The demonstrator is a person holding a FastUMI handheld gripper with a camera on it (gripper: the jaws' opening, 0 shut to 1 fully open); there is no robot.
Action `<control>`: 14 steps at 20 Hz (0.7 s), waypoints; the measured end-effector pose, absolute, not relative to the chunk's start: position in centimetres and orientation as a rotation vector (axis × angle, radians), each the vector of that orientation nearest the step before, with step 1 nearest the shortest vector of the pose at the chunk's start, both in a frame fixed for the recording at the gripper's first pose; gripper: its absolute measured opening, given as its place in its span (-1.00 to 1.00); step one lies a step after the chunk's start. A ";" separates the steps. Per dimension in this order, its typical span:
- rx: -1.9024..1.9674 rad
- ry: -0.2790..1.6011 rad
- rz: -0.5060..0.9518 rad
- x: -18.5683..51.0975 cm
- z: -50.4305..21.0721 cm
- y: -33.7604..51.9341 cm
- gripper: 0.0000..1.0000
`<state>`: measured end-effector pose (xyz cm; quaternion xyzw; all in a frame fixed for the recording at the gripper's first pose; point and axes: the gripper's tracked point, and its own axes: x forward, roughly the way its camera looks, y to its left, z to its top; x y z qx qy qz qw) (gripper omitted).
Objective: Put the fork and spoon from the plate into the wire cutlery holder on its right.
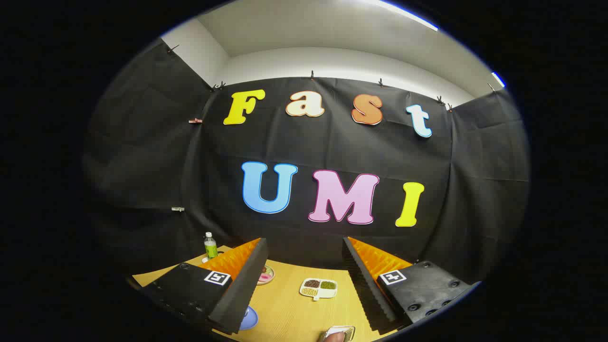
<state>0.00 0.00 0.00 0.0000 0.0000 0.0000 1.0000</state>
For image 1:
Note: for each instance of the green plastic bottle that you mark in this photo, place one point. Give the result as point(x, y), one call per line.
point(211, 247)

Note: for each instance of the black backdrop cloth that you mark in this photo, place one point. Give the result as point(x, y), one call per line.
point(304, 147)

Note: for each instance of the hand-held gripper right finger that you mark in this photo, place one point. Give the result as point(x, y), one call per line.
point(363, 285)

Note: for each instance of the white toaster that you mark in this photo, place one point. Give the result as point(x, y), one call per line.
point(346, 329)

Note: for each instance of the plate with toy food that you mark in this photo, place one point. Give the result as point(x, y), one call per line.
point(267, 275)

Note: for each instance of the ceiling light strip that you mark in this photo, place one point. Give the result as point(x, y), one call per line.
point(498, 79)

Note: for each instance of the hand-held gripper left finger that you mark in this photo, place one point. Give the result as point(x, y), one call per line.
point(247, 280)

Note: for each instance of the bread slice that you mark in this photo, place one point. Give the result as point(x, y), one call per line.
point(335, 337)

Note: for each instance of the white divided tray with beans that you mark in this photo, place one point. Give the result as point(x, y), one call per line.
point(318, 287)

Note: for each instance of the blue plate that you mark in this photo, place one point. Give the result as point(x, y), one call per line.
point(251, 319)

